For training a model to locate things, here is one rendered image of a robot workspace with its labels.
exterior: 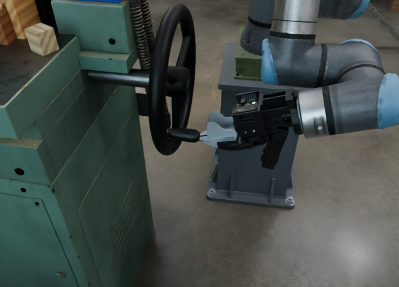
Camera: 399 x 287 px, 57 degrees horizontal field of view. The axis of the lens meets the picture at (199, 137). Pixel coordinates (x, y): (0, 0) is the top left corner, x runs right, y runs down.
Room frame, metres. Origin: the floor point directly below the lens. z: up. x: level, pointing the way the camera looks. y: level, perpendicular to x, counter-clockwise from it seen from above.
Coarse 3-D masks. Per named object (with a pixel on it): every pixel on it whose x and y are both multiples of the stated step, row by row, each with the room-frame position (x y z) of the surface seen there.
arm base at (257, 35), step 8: (248, 16) 1.15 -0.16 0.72; (248, 24) 1.14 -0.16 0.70; (256, 24) 1.10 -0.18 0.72; (264, 24) 1.09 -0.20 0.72; (248, 32) 1.12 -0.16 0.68; (256, 32) 1.10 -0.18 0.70; (264, 32) 1.08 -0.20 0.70; (240, 40) 1.15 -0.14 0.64; (248, 40) 1.12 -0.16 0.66; (256, 40) 1.08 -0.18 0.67; (248, 48) 1.09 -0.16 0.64; (256, 48) 1.07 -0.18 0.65
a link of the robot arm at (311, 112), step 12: (300, 96) 0.54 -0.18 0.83; (312, 96) 0.53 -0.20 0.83; (300, 108) 0.52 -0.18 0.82; (312, 108) 0.51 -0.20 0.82; (324, 108) 0.51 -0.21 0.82; (300, 120) 0.52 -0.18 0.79; (312, 120) 0.50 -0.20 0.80; (324, 120) 0.50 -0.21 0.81; (312, 132) 0.50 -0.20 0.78; (324, 132) 0.50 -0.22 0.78
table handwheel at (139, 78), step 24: (168, 24) 0.57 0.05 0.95; (192, 24) 0.72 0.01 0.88; (168, 48) 0.54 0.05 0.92; (192, 48) 0.73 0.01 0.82; (96, 72) 0.63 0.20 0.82; (144, 72) 0.62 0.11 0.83; (168, 72) 0.54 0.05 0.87; (192, 72) 0.73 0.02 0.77; (168, 96) 0.60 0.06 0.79; (192, 96) 0.70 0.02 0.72; (168, 144) 0.49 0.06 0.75
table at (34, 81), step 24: (48, 24) 0.68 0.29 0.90; (0, 48) 0.58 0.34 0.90; (24, 48) 0.58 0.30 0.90; (72, 48) 0.60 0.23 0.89; (0, 72) 0.50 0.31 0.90; (24, 72) 0.50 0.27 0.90; (48, 72) 0.52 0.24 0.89; (72, 72) 0.58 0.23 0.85; (120, 72) 0.60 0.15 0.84; (0, 96) 0.43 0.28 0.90; (24, 96) 0.45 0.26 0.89; (48, 96) 0.50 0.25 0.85; (0, 120) 0.41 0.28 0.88; (24, 120) 0.43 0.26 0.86
